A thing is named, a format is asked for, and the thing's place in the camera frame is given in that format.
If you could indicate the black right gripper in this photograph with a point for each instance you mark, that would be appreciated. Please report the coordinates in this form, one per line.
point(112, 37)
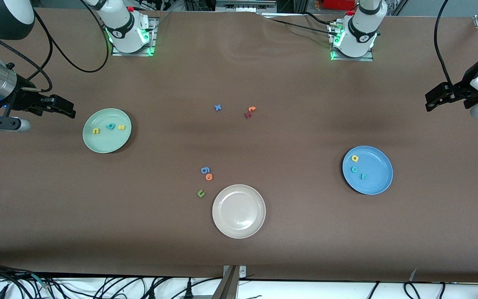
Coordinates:
point(26, 101)

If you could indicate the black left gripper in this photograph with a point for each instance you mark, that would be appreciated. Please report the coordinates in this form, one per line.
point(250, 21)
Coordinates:
point(461, 91)

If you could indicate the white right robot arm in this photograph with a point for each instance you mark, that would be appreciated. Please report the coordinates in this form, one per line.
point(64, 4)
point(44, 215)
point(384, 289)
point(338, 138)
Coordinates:
point(125, 25)

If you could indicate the green plate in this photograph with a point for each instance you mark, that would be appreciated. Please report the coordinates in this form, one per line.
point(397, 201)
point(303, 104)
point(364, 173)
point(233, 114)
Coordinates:
point(106, 141)

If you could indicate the blue plate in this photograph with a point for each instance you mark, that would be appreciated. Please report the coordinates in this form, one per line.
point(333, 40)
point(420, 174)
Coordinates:
point(376, 166)

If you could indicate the red box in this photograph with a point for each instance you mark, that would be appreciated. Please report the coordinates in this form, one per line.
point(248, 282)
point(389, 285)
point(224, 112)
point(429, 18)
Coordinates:
point(338, 4)

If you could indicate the green foam letter u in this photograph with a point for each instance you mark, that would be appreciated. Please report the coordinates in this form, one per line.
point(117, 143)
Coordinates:
point(200, 195)

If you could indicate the white paper tag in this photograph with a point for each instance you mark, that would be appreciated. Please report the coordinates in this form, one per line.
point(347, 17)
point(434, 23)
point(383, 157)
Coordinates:
point(413, 275)

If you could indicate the dark red foam letter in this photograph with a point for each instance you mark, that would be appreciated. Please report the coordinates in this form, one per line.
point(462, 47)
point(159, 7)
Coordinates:
point(247, 115)

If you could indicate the beige plate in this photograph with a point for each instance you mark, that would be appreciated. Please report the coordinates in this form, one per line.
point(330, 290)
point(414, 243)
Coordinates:
point(239, 211)

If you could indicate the grey equipment rack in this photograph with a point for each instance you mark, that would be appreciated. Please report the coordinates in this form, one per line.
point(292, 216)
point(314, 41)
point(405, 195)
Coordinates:
point(243, 6)

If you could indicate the black power plug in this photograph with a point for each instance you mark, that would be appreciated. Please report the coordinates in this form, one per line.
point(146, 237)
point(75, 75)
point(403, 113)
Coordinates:
point(188, 290)

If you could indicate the brown table cover sheet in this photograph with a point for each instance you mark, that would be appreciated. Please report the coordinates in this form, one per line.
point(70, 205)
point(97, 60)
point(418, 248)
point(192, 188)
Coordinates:
point(239, 249)

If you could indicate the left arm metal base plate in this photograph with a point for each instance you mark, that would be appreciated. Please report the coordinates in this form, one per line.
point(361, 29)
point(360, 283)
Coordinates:
point(353, 59)

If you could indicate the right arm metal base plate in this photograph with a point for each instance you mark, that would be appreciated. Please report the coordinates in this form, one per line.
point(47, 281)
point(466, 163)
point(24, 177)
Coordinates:
point(153, 37)

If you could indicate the metal table edge bracket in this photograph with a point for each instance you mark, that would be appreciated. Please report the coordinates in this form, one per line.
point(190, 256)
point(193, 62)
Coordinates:
point(231, 286)

